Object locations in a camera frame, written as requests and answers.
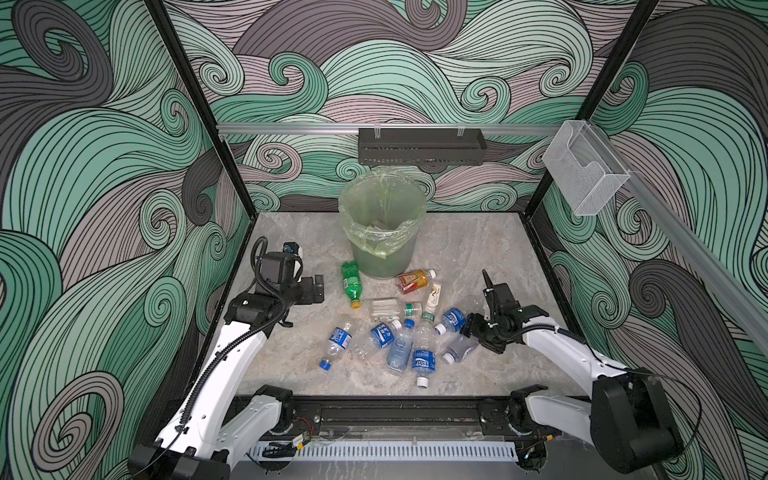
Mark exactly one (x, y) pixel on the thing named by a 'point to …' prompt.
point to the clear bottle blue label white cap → (376, 339)
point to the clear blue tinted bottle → (401, 347)
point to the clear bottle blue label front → (424, 352)
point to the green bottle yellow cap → (352, 283)
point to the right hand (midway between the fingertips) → (469, 335)
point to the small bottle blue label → (454, 321)
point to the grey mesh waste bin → (399, 260)
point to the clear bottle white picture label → (432, 302)
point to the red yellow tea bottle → (413, 281)
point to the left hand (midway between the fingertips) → (306, 279)
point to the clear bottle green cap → (395, 308)
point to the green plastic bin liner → (381, 206)
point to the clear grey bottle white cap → (457, 347)
